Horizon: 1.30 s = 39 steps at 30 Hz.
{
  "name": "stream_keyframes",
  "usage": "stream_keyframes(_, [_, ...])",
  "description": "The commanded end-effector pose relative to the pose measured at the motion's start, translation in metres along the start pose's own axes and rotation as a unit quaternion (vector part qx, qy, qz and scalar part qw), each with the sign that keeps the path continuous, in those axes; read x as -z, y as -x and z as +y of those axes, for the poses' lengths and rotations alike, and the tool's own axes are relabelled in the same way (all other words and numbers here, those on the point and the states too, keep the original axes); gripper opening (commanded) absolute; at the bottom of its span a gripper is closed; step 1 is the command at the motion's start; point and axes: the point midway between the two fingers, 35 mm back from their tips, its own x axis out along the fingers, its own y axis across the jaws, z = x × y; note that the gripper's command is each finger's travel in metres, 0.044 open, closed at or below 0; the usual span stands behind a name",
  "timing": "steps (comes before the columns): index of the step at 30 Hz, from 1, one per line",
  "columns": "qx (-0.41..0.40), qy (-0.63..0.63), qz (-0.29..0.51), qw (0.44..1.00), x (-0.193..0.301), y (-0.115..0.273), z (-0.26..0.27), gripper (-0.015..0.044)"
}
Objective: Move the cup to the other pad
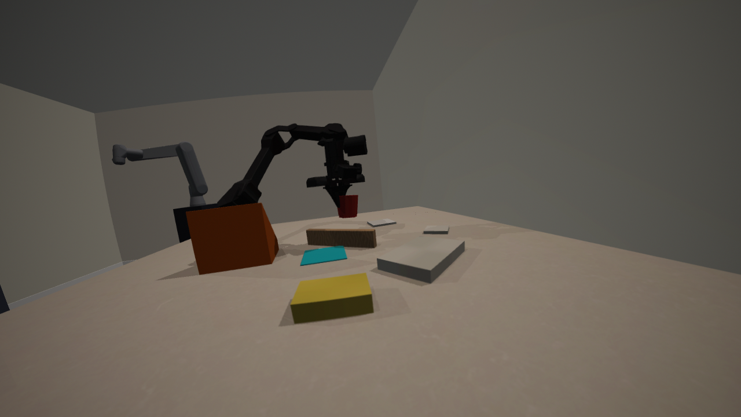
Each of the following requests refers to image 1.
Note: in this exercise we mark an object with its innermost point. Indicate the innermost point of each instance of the yellow rectangular block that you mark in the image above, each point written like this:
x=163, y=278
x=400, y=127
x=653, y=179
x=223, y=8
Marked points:
x=332, y=298

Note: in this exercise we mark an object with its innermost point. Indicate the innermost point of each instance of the dark red cup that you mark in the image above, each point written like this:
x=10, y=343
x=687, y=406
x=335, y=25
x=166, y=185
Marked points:
x=348, y=206

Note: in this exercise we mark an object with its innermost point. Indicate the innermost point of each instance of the brown rectangular bar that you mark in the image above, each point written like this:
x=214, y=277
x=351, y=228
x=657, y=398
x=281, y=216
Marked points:
x=355, y=238

